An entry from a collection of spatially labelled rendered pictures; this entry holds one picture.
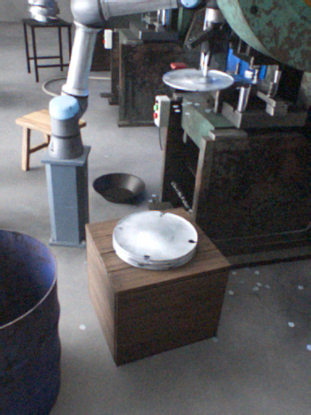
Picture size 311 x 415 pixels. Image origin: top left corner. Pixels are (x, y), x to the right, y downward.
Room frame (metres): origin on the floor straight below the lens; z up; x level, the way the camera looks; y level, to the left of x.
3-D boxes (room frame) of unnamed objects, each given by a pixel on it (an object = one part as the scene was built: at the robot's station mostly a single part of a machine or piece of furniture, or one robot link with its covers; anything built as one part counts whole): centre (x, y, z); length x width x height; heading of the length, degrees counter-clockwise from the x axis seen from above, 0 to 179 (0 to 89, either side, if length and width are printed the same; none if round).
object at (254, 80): (1.82, -0.38, 0.76); 0.15 x 0.09 x 0.05; 17
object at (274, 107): (1.66, -0.43, 0.76); 0.17 x 0.06 x 0.10; 17
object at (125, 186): (2.07, 0.22, 0.04); 0.30 x 0.30 x 0.07
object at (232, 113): (1.82, -0.38, 0.67); 0.45 x 0.30 x 0.06; 17
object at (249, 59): (1.82, -0.38, 0.86); 0.20 x 0.16 x 0.05; 17
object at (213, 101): (1.77, -0.21, 0.72); 0.25 x 0.14 x 0.14; 107
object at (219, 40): (1.76, -0.19, 0.94); 0.09 x 0.08 x 0.12; 107
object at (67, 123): (1.65, 0.41, 0.62); 0.13 x 0.12 x 0.14; 178
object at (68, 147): (1.65, 0.41, 0.50); 0.15 x 0.15 x 0.10
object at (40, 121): (2.32, 0.65, 0.16); 0.34 x 0.24 x 0.34; 61
